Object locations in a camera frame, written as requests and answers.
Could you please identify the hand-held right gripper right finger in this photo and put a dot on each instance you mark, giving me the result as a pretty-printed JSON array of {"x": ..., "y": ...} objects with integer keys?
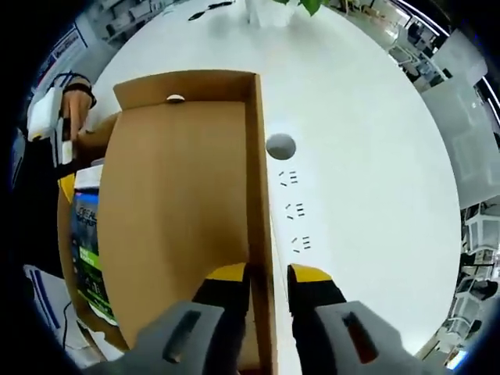
[{"x": 316, "y": 297}]

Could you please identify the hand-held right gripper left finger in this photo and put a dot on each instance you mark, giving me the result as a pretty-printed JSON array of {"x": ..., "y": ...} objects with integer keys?
[{"x": 218, "y": 297}]

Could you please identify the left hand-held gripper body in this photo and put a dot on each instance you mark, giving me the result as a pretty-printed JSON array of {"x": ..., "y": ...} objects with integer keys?
[{"x": 43, "y": 117}]

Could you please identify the brown cardboard shoe box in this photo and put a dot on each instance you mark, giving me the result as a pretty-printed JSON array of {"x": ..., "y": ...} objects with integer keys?
[{"x": 176, "y": 195}]

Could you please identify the person's left hand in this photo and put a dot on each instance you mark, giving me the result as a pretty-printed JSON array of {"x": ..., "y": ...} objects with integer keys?
[{"x": 76, "y": 109}]

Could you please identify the table power socket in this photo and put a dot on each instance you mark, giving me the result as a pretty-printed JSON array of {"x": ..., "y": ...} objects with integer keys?
[
  {"x": 300, "y": 211},
  {"x": 305, "y": 243},
  {"x": 293, "y": 177}
]

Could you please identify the white blue striped object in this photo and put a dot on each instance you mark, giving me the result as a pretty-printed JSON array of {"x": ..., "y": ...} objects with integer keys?
[{"x": 43, "y": 297}]

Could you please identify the group of white office chairs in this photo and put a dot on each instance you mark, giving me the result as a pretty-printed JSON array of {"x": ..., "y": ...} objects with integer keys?
[{"x": 480, "y": 281}]

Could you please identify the small black device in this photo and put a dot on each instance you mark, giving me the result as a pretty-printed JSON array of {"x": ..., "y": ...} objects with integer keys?
[{"x": 196, "y": 16}]

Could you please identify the green potted plant white pot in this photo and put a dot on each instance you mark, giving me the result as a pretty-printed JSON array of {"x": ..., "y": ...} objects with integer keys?
[{"x": 269, "y": 13}]

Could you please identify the white frosted partition panel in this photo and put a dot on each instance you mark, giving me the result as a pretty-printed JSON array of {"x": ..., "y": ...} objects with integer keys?
[{"x": 461, "y": 58}]

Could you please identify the blue white wall poster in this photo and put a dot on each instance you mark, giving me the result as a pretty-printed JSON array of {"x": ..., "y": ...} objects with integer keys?
[{"x": 64, "y": 47}]

